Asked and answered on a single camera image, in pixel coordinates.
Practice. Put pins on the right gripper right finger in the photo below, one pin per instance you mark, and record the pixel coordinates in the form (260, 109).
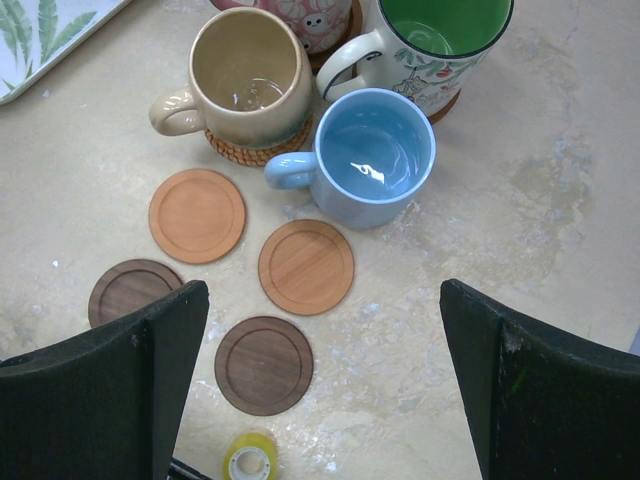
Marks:
(540, 402)

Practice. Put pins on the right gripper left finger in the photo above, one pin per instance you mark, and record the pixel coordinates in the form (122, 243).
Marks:
(106, 403)

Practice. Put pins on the dark walnut coaster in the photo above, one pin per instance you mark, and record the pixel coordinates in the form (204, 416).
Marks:
(128, 287)
(264, 365)

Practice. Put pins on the orange wooden coaster front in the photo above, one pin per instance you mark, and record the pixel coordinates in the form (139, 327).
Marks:
(197, 216)

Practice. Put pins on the orange wooden coaster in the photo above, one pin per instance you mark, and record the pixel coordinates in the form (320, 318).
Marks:
(306, 267)
(197, 216)

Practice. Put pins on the woven rattan coaster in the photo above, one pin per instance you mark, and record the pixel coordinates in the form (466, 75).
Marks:
(258, 157)

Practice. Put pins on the light blue mug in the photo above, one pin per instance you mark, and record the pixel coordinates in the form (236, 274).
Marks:
(372, 153)

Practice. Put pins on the tan brown mug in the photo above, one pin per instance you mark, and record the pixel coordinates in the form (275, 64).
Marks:
(249, 82)

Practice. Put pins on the green mug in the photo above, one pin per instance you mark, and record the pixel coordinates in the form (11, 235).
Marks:
(424, 50)

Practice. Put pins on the red pink mug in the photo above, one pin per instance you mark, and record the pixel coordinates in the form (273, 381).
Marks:
(319, 25)

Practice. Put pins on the brown ringed coaster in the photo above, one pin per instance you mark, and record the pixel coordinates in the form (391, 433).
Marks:
(353, 29)
(441, 113)

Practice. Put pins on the yellow tape roll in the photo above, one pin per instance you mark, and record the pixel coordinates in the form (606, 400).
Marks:
(251, 456)

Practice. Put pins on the floral serving tray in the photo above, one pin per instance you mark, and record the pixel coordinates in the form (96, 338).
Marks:
(38, 34)

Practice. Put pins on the black base frame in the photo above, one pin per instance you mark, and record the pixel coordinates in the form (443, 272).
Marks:
(178, 470)

